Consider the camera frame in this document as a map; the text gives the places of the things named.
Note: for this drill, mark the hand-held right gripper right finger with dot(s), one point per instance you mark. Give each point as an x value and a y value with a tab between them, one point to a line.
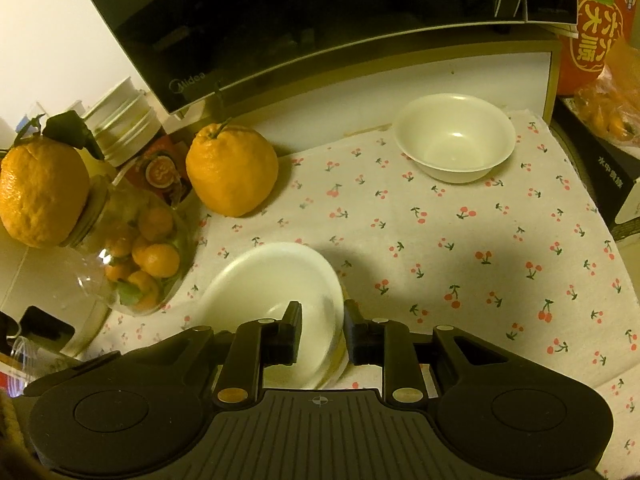
354	335

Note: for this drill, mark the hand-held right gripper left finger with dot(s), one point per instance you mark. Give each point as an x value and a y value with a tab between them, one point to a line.
293	332

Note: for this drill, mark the cherry print tablecloth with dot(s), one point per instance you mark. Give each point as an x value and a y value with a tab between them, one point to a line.
450	260

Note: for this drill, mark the glass jar of small oranges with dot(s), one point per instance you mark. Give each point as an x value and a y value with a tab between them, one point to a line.
145	255

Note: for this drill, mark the red printed packet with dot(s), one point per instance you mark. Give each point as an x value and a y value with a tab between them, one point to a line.
162	170

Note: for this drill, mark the large white bowl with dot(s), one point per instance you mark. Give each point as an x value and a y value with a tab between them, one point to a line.
455	140

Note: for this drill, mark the white air fryer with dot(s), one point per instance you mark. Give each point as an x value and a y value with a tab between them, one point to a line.
30	280

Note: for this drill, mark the stack of white cups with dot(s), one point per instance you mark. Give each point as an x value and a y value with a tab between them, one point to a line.
125	120

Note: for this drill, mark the labelled glass jar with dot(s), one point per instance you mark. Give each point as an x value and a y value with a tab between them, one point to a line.
20	365

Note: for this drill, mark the large orange with leaves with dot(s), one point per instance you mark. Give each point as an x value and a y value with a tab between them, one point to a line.
40	195

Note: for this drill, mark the black cardboard box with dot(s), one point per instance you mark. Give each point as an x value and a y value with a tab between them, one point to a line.
595	165

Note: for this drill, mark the black microwave oven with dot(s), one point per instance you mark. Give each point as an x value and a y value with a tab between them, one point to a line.
300	10

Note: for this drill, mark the plastic bag of oranges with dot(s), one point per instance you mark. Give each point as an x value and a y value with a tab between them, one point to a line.
610	105

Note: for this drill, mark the red printed box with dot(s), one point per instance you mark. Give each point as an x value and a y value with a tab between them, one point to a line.
595	25

